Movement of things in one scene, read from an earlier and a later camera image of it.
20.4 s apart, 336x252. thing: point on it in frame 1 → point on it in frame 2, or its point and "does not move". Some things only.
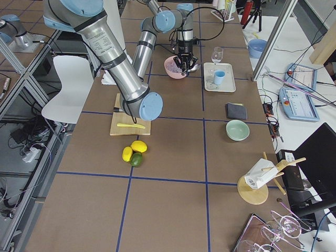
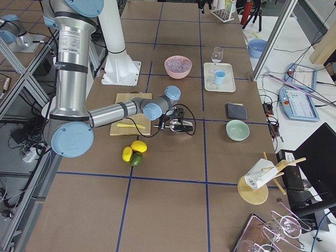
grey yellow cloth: (236, 111) does not move
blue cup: (219, 75) does not move
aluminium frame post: (275, 40) does not move
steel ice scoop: (193, 69) → (178, 126)
